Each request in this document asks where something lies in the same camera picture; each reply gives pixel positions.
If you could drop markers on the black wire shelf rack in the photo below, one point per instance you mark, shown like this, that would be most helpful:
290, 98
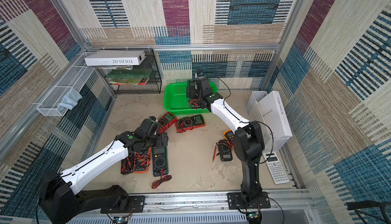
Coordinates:
151, 85

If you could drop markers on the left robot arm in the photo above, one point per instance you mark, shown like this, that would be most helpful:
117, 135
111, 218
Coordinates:
62, 195

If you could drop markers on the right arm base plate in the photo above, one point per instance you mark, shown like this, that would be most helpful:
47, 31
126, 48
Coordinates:
235, 201

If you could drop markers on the white open file box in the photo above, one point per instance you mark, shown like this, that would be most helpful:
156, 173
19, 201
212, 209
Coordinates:
253, 113

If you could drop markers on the red probe on table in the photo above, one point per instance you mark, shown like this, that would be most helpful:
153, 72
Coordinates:
214, 153

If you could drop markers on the white calculator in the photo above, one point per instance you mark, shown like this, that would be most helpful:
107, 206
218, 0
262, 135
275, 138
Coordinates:
276, 168

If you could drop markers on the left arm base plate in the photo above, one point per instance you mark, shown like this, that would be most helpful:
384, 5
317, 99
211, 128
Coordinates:
134, 204

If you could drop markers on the light blue cloth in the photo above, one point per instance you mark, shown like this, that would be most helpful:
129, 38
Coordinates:
70, 100

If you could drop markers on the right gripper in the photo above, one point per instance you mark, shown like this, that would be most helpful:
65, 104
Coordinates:
194, 93

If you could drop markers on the red black test leads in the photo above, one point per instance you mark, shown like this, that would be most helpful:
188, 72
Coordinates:
163, 178

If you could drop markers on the yellow multimeter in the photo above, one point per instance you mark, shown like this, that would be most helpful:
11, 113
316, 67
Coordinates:
229, 136

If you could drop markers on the white FOLIO box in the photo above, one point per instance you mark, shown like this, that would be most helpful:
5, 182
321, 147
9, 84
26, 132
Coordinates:
115, 58

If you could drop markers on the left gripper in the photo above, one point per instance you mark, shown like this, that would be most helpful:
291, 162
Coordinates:
160, 141

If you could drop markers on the white box upright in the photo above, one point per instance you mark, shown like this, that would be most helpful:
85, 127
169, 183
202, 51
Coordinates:
274, 115

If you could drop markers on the orange Victor multimeter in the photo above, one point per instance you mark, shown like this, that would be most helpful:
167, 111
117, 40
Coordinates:
141, 161

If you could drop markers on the red ANENG multimeter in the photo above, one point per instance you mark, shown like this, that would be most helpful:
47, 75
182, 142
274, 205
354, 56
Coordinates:
189, 123

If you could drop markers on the green book on shelf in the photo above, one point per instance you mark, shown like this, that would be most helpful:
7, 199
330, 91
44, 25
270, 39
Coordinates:
128, 77

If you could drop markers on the white wire wall basket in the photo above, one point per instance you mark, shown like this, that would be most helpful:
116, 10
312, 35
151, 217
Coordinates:
75, 76

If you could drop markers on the small black multimeter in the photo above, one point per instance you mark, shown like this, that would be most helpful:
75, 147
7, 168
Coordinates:
225, 151
127, 165

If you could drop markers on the green DT9205A multimeter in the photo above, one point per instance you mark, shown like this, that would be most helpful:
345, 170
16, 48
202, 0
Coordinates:
159, 161

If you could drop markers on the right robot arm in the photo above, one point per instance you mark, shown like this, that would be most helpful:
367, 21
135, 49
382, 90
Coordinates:
248, 136

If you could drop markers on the small black multimeter left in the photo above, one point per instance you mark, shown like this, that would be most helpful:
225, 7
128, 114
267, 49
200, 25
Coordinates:
127, 165

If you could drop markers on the green plastic basket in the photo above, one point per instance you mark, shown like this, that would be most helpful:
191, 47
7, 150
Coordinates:
176, 102

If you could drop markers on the small black multimeter right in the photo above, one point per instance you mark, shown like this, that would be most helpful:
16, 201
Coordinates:
225, 151

